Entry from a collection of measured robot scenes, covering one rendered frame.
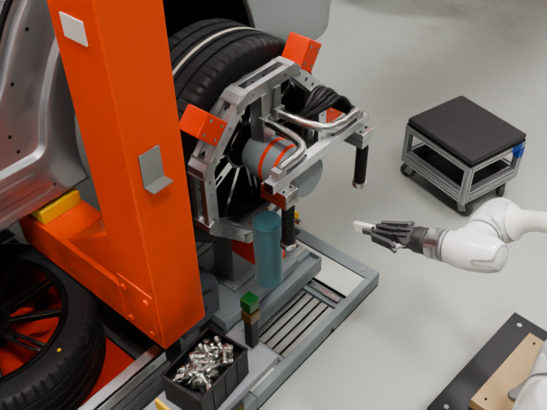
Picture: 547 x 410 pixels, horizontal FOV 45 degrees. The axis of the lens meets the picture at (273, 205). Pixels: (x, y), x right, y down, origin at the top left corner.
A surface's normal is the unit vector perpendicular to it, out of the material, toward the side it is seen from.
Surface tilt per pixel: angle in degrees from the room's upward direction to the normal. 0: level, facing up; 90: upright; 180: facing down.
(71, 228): 0
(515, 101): 0
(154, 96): 90
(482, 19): 0
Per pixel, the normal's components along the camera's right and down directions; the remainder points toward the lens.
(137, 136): 0.76, 0.42
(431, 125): -0.02, -0.75
